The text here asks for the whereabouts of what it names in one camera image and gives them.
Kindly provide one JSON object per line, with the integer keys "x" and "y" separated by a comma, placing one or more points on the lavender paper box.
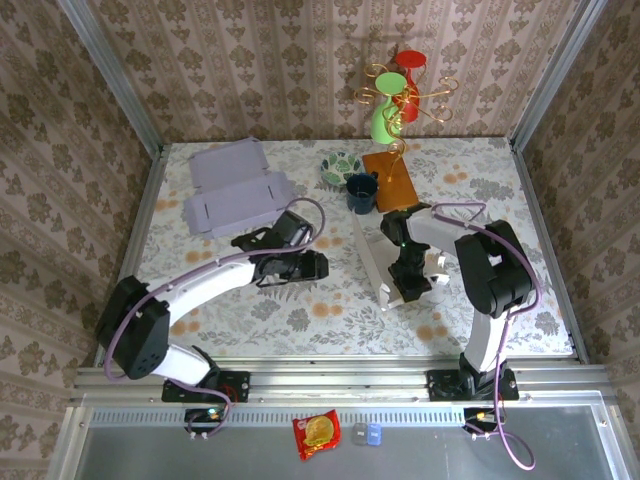
{"x": 235, "y": 210}

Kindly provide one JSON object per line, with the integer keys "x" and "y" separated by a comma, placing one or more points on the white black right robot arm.
{"x": 492, "y": 280}

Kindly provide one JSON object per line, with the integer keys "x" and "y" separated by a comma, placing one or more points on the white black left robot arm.
{"x": 210, "y": 285}

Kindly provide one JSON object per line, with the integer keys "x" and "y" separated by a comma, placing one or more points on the floral tablecloth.
{"x": 300, "y": 340}

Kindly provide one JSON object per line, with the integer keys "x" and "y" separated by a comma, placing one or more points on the dark blue mug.
{"x": 361, "y": 197}

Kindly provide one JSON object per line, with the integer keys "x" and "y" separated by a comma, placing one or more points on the gold mug tree stand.
{"x": 395, "y": 185}

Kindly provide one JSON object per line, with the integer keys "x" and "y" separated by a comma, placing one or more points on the green leaf pattern bowl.
{"x": 340, "y": 169}

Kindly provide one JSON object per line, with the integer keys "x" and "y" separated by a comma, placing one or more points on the small black controller board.
{"x": 205, "y": 417}
{"x": 480, "y": 417}

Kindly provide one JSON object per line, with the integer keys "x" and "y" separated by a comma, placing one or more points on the small blue plastic case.
{"x": 374, "y": 434}

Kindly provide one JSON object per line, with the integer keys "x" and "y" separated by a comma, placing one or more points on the green wine glass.
{"x": 382, "y": 127}

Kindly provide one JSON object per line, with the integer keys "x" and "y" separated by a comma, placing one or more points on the red snack packet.
{"x": 316, "y": 435}

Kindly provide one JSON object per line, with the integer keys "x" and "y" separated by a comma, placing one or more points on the grey metal shelf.
{"x": 250, "y": 455}

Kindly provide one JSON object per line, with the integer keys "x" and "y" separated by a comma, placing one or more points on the red wine glass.
{"x": 411, "y": 59}

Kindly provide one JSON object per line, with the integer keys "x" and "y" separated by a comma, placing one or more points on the aluminium front rail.
{"x": 340, "y": 382}

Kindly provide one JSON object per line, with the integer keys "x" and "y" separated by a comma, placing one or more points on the aluminium side rail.
{"x": 142, "y": 235}
{"x": 547, "y": 250}

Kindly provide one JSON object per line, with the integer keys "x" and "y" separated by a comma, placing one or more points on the aluminium frame post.
{"x": 555, "y": 75}
{"x": 110, "y": 75}

